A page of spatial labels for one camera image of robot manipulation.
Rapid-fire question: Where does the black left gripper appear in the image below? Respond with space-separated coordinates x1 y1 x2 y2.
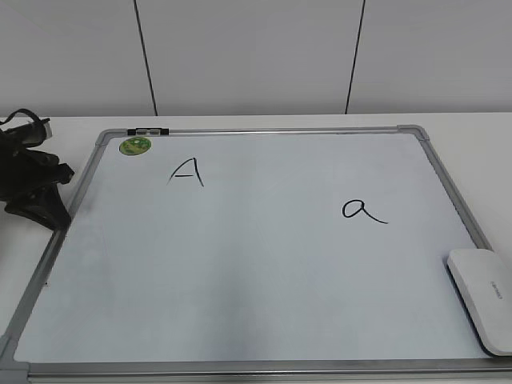
1 127 74 230

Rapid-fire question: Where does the white whiteboard eraser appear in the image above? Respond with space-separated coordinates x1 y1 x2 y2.
447 249 511 357

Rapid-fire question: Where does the round green magnet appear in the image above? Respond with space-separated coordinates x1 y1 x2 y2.
119 137 152 156

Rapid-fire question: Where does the grey framed whiteboard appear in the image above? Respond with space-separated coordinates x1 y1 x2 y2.
1 126 511 383

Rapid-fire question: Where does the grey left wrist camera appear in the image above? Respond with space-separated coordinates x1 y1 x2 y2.
15 118 52 147

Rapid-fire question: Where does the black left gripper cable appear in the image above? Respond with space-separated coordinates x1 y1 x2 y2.
0 108 43 129

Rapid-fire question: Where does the black grey frame clip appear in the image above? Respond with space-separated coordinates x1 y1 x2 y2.
126 127 170 136

